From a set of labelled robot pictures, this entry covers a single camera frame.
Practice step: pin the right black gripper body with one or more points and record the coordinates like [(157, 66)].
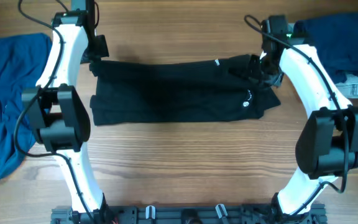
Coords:
[(258, 66)]

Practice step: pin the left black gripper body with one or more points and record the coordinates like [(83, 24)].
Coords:
[(100, 47)]

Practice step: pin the black t-shirt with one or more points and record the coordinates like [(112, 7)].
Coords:
[(218, 90)]

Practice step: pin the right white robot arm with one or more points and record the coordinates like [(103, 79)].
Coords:
[(327, 148)]

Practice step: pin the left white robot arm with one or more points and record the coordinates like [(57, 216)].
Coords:
[(60, 122)]

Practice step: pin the navy blue folded garment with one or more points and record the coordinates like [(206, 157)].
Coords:
[(335, 38)]

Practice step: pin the grey folded garment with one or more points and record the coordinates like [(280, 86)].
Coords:
[(350, 87)]

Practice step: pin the teal blue shirt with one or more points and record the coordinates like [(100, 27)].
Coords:
[(22, 61)]

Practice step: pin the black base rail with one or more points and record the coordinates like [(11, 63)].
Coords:
[(241, 214)]

